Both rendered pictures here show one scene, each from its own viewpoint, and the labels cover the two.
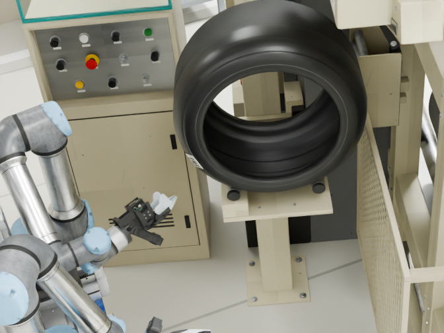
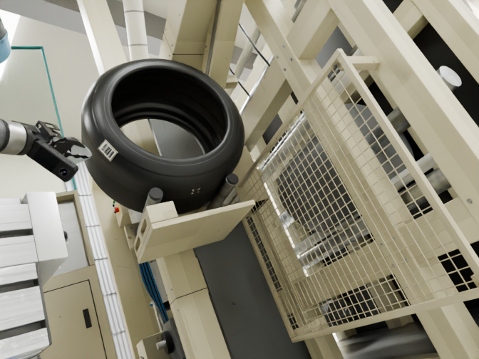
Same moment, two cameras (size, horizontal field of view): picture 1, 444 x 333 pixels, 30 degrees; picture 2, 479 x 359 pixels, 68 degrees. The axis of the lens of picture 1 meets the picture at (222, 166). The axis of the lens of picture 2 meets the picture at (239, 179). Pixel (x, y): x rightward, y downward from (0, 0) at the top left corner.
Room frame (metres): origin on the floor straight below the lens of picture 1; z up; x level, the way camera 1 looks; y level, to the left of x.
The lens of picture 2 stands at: (1.03, 0.34, 0.44)
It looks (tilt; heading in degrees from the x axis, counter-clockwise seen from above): 21 degrees up; 325
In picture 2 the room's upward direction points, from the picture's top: 23 degrees counter-clockwise
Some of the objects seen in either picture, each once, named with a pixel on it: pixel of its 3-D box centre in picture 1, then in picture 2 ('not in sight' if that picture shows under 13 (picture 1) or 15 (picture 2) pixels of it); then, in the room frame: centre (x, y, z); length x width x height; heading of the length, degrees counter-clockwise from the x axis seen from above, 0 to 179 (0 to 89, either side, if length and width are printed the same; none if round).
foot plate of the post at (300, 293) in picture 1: (277, 279); not in sight; (2.45, -0.17, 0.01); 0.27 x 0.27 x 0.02; 86
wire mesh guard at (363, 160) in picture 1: (378, 249); (312, 224); (1.94, -0.49, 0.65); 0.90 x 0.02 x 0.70; 176
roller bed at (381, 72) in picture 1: (374, 76); (237, 183); (2.38, -0.57, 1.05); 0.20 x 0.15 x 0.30; 176
